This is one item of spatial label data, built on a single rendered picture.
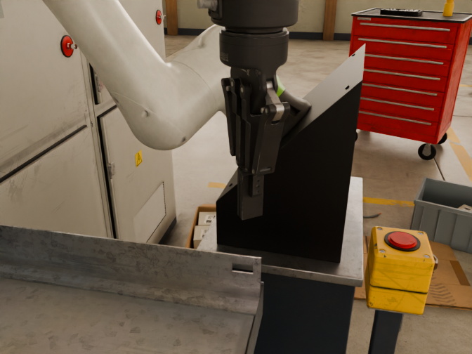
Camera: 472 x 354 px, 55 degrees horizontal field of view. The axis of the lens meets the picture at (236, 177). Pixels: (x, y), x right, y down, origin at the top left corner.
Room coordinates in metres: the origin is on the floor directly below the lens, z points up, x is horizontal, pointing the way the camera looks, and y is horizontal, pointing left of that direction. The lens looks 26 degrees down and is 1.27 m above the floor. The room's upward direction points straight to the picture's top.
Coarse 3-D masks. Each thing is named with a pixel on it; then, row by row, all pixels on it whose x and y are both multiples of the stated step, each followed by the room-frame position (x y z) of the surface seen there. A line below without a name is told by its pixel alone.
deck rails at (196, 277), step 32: (0, 224) 0.57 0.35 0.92; (0, 256) 0.57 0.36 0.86; (32, 256) 0.56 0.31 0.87; (64, 256) 0.55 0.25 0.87; (96, 256) 0.54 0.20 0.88; (128, 256) 0.53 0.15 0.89; (160, 256) 0.52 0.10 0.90; (192, 256) 0.51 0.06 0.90; (224, 256) 0.50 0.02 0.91; (96, 288) 0.51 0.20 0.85; (128, 288) 0.51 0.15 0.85; (160, 288) 0.51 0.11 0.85; (192, 288) 0.51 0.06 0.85; (224, 288) 0.50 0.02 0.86; (256, 288) 0.49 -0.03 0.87
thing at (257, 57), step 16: (224, 32) 0.49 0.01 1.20; (288, 32) 0.50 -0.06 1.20; (224, 48) 0.49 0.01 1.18; (240, 48) 0.47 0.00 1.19; (256, 48) 0.47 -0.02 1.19; (272, 48) 0.47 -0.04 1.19; (224, 64) 0.49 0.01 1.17; (240, 64) 0.47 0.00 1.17; (256, 64) 0.47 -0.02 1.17; (272, 64) 0.47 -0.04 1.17; (240, 80) 0.51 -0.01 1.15; (256, 80) 0.48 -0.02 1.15; (272, 80) 0.48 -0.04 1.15; (256, 96) 0.48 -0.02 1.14; (256, 112) 0.49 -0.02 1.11
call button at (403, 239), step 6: (390, 234) 0.56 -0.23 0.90; (396, 234) 0.56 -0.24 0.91; (402, 234) 0.56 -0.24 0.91; (408, 234) 0.56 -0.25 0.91; (390, 240) 0.55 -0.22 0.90; (396, 240) 0.54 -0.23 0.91; (402, 240) 0.54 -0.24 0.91; (408, 240) 0.54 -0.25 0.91; (414, 240) 0.54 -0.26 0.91; (396, 246) 0.53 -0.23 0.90; (402, 246) 0.53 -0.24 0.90; (408, 246) 0.53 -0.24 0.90; (414, 246) 0.53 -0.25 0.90
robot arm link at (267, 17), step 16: (208, 0) 0.48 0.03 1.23; (224, 0) 0.47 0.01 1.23; (240, 0) 0.46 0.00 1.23; (256, 0) 0.46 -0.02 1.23; (272, 0) 0.46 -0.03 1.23; (288, 0) 0.47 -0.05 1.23; (224, 16) 0.47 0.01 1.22; (240, 16) 0.46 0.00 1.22; (256, 16) 0.46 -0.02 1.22; (272, 16) 0.46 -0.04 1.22; (288, 16) 0.47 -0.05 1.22; (240, 32) 0.48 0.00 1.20; (256, 32) 0.47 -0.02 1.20; (272, 32) 0.48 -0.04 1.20
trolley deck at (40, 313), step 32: (0, 288) 0.51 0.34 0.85; (32, 288) 0.51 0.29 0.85; (64, 288) 0.51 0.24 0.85; (0, 320) 0.45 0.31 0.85; (32, 320) 0.45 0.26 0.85; (64, 320) 0.45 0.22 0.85; (96, 320) 0.45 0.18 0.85; (128, 320) 0.45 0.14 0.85; (160, 320) 0.45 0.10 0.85; (192, 320) 0.45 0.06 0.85; (224, 320) 0.45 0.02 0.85; (256, 320) 0.46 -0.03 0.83; (0, 352) 0.39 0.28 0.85; (32, 352) 0.39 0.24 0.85; (64, 352) 0.39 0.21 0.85; (96, 352) 0.39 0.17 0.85; (128, 352) 0.39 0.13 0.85; (160, 352) 0.39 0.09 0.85; (192, 352) 0.39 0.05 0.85; (224, 352) 0.39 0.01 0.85
